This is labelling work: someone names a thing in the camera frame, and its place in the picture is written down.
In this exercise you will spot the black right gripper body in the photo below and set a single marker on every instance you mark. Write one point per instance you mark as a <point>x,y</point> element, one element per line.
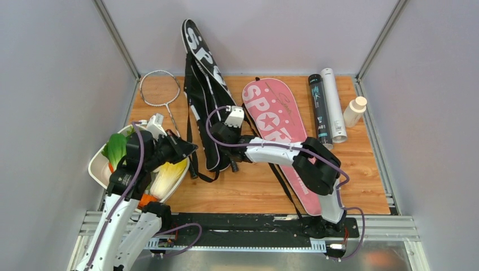
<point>236,129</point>

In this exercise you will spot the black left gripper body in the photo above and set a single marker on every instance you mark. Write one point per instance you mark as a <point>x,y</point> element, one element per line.
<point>165,151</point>

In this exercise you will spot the black racket cover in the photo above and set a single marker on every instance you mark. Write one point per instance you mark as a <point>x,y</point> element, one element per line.
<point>205,90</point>

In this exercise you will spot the pink racket cover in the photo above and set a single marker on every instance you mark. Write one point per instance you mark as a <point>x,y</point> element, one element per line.
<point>273,109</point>

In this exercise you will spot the black shuttlecock tube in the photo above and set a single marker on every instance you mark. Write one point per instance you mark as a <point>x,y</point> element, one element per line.
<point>320,111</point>

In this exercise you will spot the white shuttlecock tube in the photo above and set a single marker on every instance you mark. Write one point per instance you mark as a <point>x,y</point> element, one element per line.
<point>335,113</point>

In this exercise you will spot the black silver racket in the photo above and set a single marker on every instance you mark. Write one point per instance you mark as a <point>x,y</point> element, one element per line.
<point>234,165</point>

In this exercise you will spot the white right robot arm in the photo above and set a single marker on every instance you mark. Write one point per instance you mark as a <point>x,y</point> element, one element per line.
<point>315,165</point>

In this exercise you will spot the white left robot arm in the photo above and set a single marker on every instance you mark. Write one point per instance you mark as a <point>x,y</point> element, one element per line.
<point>111,248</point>

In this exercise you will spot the yellow white cabbage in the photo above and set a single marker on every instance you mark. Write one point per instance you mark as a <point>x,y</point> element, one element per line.
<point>166,177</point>

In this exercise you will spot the green bok choy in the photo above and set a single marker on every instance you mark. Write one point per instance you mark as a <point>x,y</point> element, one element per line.
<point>115,149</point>

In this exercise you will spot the orange carrot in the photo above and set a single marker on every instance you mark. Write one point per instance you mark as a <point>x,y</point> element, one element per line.
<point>145,200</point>

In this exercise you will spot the white silver racket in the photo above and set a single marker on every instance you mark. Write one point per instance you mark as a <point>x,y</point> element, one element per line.
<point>161,92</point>

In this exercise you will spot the cream bottle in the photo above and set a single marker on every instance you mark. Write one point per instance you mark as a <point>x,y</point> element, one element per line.
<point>354,111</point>

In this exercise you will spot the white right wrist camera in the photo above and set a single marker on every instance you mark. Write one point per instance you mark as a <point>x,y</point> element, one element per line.
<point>235,116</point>

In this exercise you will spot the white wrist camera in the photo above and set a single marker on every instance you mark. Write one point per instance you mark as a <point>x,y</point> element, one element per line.
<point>154,126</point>
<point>235,116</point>

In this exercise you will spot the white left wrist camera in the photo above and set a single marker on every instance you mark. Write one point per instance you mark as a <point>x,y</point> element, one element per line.
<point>154,126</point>

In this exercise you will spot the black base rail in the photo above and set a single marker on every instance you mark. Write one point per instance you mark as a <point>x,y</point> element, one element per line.
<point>254,230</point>

